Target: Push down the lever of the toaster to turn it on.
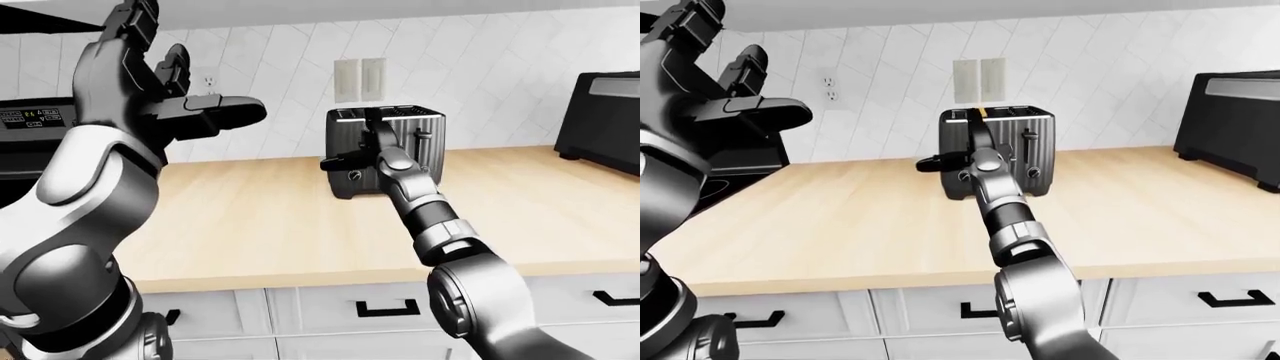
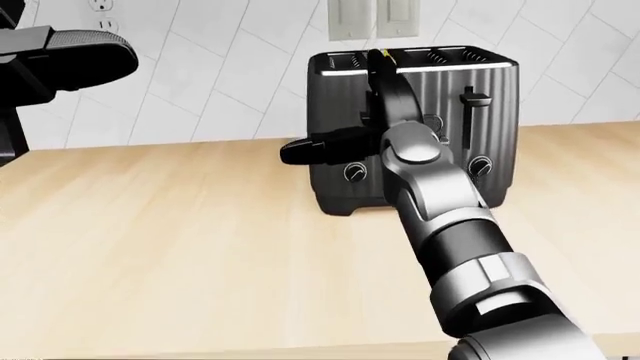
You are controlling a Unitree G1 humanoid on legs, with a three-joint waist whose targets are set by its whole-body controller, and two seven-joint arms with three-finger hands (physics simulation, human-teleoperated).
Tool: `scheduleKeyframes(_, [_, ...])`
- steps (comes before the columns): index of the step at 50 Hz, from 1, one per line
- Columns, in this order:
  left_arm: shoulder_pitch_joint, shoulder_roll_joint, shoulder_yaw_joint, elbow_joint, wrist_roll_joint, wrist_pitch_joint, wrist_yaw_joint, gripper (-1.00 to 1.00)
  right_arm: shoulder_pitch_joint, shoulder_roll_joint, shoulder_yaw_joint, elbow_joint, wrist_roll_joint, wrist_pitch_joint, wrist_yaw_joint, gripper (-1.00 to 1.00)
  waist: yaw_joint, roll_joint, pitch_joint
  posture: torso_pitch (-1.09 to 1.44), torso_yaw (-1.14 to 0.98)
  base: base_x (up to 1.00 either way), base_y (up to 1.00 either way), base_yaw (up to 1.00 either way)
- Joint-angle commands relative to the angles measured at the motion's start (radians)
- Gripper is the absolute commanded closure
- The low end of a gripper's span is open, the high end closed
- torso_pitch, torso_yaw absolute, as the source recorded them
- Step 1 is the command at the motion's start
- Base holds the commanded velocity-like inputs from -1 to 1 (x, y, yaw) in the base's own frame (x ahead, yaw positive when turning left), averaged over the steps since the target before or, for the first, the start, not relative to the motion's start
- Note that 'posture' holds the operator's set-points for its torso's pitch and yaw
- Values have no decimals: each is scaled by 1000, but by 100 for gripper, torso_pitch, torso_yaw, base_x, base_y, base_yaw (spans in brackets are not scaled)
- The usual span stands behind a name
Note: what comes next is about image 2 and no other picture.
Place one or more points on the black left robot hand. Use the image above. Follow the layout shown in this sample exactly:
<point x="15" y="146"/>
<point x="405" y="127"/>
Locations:
<point x="75" y="63"/>

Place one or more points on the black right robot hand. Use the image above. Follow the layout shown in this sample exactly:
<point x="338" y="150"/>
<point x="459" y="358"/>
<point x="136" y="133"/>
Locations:
<point x="392" y="97"/>

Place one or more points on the dark grey ribbed toaster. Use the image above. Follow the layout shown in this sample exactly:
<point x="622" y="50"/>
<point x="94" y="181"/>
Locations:
<point x="435" y="90"/>

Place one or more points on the black toaster lever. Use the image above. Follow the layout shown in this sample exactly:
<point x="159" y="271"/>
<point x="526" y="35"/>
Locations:
<point x="475" y="98"/>

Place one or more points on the round black toaster knob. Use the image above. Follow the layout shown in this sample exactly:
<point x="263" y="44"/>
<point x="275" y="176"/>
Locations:
<point x="480" y="165"/>
<point x="355" y="173"/>

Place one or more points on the white wall power outlet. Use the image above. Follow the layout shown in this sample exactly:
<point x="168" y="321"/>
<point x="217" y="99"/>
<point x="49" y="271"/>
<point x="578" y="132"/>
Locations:
<point x="106" y="15"/>

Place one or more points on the white wall light switch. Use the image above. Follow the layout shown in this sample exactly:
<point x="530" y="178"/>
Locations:
<point x="397" y="18"/>
<point x="349" y="18"/>

